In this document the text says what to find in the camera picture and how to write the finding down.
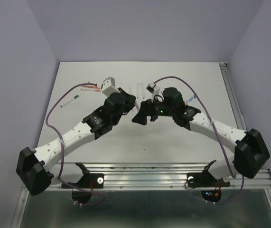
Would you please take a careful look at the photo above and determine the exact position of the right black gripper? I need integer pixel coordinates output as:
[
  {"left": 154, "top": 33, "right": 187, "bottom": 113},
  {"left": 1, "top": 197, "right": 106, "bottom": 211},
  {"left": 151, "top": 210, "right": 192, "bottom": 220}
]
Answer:
[{"left": 131, "top": 95, "right": 175, "bottom": 126}]

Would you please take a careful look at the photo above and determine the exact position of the yellow marker pen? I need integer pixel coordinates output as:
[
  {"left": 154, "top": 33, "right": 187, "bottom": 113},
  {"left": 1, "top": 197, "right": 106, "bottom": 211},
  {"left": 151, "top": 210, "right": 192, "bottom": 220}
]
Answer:
[{"left": 131, "top": 94, "right": 140, "bottom": 112}]

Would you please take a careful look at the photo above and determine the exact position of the green marker pen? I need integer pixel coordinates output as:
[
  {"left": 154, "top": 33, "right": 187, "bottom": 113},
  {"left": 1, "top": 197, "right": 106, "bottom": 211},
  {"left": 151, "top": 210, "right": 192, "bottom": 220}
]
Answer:
[{"left": 141, "top": 84, "right": 145, "bottom": 100}]

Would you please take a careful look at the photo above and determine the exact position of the blue marker pen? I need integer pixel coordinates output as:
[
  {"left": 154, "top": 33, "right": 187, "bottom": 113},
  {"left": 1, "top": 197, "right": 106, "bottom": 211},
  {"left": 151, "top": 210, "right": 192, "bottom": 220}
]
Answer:
[{"left": 136, "top": 83, "right": 140, "bottom": 99}]

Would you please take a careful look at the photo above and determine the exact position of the long white green-tip pen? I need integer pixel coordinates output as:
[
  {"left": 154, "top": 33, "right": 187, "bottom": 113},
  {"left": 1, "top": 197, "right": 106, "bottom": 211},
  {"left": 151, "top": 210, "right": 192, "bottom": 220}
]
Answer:
[{"left": 60, "top": 95, "right": 79, "bottom": 108}]

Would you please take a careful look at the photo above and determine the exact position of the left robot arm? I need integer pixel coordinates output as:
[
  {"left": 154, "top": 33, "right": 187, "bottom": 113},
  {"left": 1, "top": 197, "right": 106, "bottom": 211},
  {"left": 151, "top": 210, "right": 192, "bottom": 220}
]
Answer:
[{"left": 16, "top": 88, "right": 136, "bottom": 196}]

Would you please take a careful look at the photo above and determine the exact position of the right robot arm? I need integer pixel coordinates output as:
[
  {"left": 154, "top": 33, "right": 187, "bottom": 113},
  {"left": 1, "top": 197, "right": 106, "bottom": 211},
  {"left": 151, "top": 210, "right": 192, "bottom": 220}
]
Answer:
[{"left": 132, "top": 87, "right": 270, "bottom": 185}]

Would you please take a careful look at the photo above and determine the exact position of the tan orange highlighter pen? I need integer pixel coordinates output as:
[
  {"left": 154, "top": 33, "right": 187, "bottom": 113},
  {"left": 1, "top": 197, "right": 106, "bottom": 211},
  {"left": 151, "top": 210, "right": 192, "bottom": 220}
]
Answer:
[{"left": 82, "top": 85, "right": 99, "bottom": 89}]

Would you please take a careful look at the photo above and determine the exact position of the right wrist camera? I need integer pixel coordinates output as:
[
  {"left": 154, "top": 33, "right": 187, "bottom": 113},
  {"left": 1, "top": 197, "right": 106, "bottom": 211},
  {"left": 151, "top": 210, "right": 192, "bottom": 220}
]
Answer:
[{"left": 146, "top": 82, "right": 160, "bottom": 101}]

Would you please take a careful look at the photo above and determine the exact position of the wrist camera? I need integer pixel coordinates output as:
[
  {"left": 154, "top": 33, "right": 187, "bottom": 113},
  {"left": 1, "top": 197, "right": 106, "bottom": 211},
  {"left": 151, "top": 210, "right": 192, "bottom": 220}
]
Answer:
[
  {"left": 101, "top": 77, "right": 118, "bottom": 97},
  {"left": 146, "top": 82, "right": 160, "bottom": 101}
]

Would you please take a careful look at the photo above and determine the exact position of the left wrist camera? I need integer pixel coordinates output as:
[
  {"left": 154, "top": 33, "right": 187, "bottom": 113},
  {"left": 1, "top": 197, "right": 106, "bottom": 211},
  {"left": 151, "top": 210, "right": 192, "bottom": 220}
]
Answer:
[{"left": 101, "top": 77, "right": 118, "bottom": 97}]

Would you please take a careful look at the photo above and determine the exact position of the aluminium front rail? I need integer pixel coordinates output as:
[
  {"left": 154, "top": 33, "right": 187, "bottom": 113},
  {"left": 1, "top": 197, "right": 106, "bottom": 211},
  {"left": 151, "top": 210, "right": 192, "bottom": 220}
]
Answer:
[{"left": 22, "top": 162, "right": 271, "bottom": 190}]

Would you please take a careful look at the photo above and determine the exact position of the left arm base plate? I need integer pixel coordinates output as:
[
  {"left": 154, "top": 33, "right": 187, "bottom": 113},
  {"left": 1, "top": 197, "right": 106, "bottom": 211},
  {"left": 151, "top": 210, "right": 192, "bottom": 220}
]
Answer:
[{"left": 64, "top": 173, "right": 104, "bottom": 189}]

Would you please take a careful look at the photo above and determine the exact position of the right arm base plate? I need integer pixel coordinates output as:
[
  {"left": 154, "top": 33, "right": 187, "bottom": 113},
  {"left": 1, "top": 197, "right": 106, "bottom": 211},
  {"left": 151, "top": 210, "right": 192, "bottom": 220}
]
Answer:
[{"left": 186, "top": 172, "right": 230, "bottom": 189}]

